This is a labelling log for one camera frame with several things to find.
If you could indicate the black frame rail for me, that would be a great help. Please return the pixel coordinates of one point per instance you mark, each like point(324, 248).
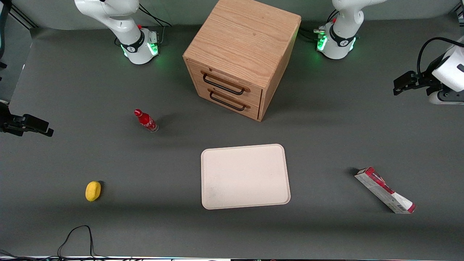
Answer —
point(458, 11)
point(23, 18)

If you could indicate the oak wooden drawer cabinet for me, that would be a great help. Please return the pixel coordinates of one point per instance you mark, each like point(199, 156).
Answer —
point(246, 40)

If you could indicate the yellow lemon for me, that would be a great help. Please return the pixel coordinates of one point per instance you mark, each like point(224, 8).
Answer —
point(93, 191)

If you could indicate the black vertical stand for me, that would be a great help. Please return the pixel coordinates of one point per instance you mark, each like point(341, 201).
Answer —
point(3, 32)

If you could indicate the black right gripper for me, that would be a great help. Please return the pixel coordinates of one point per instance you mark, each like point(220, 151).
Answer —
point(8, 123)

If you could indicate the red cola bottle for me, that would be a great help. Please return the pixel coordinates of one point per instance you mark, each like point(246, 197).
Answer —
point(146, 121)

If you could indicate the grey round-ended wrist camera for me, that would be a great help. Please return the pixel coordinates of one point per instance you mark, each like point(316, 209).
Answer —
point(447, 98)

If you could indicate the red and white cookie box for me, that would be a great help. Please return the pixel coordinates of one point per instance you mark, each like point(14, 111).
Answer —
point(385, 190)

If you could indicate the beige rectangular tray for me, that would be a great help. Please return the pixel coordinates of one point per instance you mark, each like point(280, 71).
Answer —
point(244, 176)

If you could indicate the wooden drawer front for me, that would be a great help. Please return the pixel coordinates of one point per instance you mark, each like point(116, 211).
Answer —
point(253, 110)
point(253, 90)

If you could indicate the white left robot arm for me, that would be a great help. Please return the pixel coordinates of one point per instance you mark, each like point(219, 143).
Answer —
point(340, 36)

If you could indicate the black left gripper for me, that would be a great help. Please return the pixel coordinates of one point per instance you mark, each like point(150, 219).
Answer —
point(426, 80)

